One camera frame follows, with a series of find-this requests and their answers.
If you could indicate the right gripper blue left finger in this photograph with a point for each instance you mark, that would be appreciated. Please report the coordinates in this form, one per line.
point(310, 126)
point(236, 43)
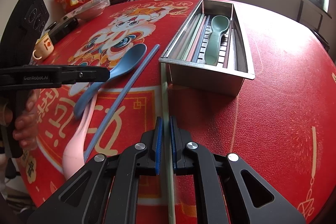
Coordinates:
point(158, 143)

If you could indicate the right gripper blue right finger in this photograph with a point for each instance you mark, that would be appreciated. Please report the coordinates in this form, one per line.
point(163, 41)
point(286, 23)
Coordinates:
point(173, 142)

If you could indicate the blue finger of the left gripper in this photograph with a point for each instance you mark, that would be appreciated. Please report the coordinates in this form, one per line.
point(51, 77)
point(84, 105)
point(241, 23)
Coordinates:
point(73, 74)

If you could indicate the light green chopstick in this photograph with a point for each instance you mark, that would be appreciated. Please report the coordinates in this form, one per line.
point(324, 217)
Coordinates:
point(167, 146)
point(187, 45)

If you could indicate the blue spoon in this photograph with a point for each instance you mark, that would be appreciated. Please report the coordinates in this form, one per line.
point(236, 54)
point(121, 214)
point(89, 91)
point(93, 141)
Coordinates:
point(128, 62)

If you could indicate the green spoon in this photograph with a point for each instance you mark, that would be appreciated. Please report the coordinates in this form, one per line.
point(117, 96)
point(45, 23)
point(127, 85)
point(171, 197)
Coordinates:
point(219, 26)

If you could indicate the person left hand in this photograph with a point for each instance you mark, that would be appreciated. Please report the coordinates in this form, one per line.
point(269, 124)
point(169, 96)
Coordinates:
point(26, 125)

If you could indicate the black box on table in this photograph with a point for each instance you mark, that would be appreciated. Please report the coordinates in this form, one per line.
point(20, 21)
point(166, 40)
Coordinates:
point(59, 30)

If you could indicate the blue chopstick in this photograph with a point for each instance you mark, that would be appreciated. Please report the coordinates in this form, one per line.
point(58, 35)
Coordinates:
point(200, 40)
point(119, 99)

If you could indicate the clear plastic food container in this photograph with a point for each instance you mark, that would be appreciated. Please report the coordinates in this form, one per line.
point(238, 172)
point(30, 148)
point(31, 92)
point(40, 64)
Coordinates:
point(89, 10)

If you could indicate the pink chopstick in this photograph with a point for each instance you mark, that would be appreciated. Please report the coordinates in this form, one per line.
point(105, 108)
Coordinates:
point(225, 64)
point(196, 39)

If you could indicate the pink spoon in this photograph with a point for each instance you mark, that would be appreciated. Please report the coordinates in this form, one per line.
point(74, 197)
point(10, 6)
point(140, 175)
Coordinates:
point(73, 155)

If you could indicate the stainless steel cutlery tray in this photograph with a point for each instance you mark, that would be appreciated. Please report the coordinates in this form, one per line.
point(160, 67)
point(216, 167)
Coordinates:
point(212, 78)

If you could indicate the red festive table mat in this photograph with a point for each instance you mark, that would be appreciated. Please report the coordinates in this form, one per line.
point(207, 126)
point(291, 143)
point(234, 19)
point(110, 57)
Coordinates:
point(282, 123)

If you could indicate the cream mug with handle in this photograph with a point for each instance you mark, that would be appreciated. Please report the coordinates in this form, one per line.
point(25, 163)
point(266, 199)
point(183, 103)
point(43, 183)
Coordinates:
point(43, 48)

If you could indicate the black chair frame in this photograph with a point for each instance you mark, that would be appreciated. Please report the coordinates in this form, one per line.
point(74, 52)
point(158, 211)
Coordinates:
point(312, 19)

